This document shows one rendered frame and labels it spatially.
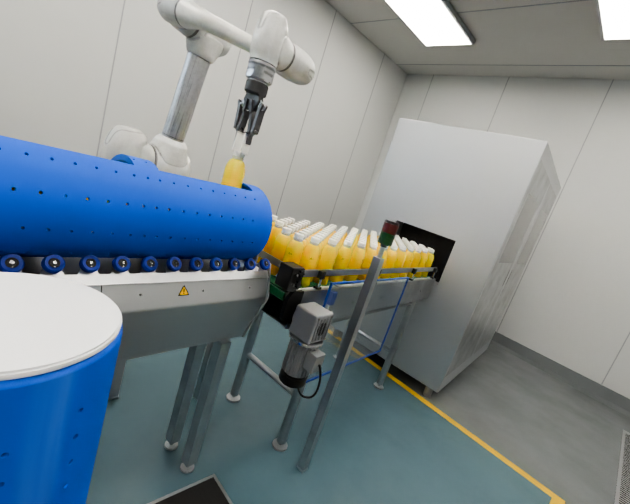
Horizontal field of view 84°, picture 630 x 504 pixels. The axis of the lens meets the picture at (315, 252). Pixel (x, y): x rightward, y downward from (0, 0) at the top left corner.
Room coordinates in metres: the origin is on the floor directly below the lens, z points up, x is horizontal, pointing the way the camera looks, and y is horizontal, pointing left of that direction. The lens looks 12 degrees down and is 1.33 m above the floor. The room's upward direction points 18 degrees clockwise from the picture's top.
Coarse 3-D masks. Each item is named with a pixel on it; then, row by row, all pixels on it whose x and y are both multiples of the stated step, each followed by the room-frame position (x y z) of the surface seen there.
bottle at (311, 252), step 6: (306, 246) 1.39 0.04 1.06; (312, 246) 1.38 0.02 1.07; (318, 246) 1.40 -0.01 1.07; (306, 252) 1.37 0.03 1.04; (312, 252) 1.37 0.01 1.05; (318, 252) 1.38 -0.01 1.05; (306, 258) 1.37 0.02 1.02; (312, 258) 1.37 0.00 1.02; (300, 264) 1.38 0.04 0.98; (306, 264) 1.36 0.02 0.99; (312, 264) 1.37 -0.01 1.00; (306, 282) 1.37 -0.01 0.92
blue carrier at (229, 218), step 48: (0, 144) 0.66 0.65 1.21; (0, 192) 0.63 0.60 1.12; (48, 192) 0.69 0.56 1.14; (96, 192) 0.77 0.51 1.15; (144, 192) 0.86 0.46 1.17; (192, 192) 0.98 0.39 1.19; (240, 192) 1.15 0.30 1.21; (0, 240) 0.65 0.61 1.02; (48, 240) 0.71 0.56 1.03; (96, 240) 0.78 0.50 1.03; (144, 240) 0.87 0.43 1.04; (192, 240) 0.98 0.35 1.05; (240, 240) 1.12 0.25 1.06
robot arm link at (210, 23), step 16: (176, 16) 1.42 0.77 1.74; (192, 16) 1.38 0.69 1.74; (208, 16) 1.36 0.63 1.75; (208, 32) 1.39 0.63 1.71; (224, 32) 1.36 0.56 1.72; (240, 32) 1.37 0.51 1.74; (240, 48) 1.40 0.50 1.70; (304, 64) 1.30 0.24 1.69; (288, 80) 1.37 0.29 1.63; (304, 80) 1.35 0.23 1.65
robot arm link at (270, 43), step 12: (264, 12) 1.19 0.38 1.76; (276, 12) 1.18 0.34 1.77; (264, 24) 1.17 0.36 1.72; (276, 24) 1.17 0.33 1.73; (252, 36) 1.19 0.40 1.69; (264, 36) 1.16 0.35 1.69; (276, 36) 1.17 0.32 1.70; (252, 48) 1.18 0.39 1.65; (264, 48) 1.17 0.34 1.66; (276, 48) 1.18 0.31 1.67; (288, 48) 1.22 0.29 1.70; (264, 60) 1.17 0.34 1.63; (276, 60) 1.20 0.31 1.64; (288, 60) 1.24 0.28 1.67
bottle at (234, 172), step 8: (232, 160) 1.19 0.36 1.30; (240, 160) 1.21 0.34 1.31; (232, 168) 1.18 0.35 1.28; (240, 168) 1.19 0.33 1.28; (224, 176) 1.19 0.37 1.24; (232, 176) 1.18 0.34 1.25; (240, 176) 1.20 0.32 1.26; (224, 184) 1.18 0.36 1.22; (232, 184) 1.18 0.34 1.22; (240, 184) 1.21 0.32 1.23
